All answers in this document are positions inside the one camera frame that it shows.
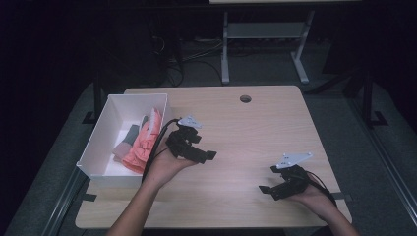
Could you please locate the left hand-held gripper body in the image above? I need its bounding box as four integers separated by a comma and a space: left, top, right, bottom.
164, 114, 205, 162

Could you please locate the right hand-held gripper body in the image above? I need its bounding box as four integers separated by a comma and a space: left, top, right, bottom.
269, 150, 314, 199

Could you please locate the pink padded ski glove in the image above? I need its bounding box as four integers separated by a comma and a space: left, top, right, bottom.
121, 107, 163, 175

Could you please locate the grey fingerless knit glove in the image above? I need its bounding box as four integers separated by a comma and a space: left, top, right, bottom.
111, 123, 142, 162

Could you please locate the white box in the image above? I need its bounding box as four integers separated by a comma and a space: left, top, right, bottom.
76, 92, 174, 190

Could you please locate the person's right hand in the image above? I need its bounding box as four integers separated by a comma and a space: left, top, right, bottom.
292, 183, 339, 221

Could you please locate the person's left hand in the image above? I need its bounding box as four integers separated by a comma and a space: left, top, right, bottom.
142, 144, 199, 191

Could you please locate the black metal stand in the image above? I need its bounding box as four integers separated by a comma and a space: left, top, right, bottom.
82, 65, 106, 125
358, 65, 389, 129

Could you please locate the grey metal stand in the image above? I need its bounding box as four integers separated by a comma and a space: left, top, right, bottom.
220, 9, 317, 86

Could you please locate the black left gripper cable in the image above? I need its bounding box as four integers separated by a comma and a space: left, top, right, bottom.
141, 118, 181, 183

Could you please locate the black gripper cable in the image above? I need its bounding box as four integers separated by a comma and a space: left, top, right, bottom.
141, 118, 181, 183
306, 170, 338, 208

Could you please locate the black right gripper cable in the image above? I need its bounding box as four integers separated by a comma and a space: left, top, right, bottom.
306, 170, 338, 208

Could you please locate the tangle of floor cables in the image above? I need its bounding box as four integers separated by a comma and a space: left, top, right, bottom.
149, 32, 224, 89

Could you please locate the metal floor rail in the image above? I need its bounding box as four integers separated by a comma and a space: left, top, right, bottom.
347, 97, 417, 227
41, 166, 90, 236

